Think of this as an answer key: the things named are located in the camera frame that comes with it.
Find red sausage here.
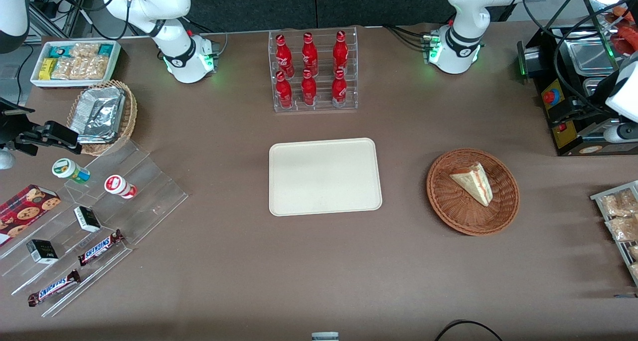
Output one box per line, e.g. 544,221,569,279
617,26,638,55

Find black looped cable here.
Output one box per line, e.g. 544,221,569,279
434,320,504,341

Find black right base cables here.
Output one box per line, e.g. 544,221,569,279
186,16,228,58

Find red capped white bottle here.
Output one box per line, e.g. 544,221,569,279
104,174,138,200

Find aluminium frame with cables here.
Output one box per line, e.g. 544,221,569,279
29,0,103,38

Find triangular sandwich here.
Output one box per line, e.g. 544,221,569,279
450,162,494,207

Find black hot food display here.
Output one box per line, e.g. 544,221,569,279
517,0,638,157

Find small black box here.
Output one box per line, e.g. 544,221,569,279
73,206,102,233
26,239,59,265

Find black base cables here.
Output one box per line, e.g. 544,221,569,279
383,24,432,51
186,16,228,58

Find white rectangular snack bin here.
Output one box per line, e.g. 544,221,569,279
30,40,122,89

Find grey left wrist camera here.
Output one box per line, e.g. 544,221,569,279
603,123,638,144

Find black left base cables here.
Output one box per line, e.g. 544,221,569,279
383,24,432,51

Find red cookie box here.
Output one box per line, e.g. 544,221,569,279
0,184,62,247

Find brown Snickers bar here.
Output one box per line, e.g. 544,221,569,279
77,229,126,267
27,270,82,308

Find clear acrylic bottle rack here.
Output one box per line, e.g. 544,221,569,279
268,27,359,113

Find light tan wicker basket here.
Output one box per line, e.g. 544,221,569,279
67,80,138,157

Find round brown wicker basket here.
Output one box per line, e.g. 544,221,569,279
426,148,520,236

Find clear peanut snack pack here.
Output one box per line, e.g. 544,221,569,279
87,55,110,80
70,57,91,80
51,58,73,80
70,42,101,60

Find clear acrylic stepped display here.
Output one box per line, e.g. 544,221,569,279
0,141,189,318

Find yellow snack pack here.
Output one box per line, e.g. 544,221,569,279
39,57,58,81

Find red cola bottle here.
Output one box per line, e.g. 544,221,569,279
275,71,294,109
331,69,348,108
301,69,318,107
275,34,295,79
332,30,349,75
302,32,319,76

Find tray of packaged snacks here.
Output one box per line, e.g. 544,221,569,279
590,180,638,287

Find green capped white bottle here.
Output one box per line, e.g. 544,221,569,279
52,158,92,185

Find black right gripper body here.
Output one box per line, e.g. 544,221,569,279
0,98,46,157

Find beige plastic tray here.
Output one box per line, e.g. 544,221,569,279
269,138,383,217

